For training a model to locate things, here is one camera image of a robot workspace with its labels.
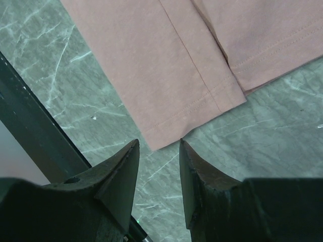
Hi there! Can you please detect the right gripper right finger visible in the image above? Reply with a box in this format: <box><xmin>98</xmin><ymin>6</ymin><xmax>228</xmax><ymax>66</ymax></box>
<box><xmin>179</xmin><ymin>140</ymin><xmax>322</xmax><ymax>241</ymax></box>

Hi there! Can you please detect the black base beam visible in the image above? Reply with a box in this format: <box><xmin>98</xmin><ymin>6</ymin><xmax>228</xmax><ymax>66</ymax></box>
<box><xmin>1</xmin><ymin>56</ymin><xmax>150</xmax><ymax>241</ymax></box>

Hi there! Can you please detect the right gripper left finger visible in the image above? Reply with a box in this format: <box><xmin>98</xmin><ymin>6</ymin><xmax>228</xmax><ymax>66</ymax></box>
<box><xmin>1</xmin><ymin>140</ymin><xmax>139</xmax><ymax>241</ymax></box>

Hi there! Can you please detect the pink printed t shirt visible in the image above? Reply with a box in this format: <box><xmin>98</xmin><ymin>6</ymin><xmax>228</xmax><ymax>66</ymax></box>
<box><xmin>62</xmin><ymin>1</ymin><xmax>322</xmax><ymax>150</ymax></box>

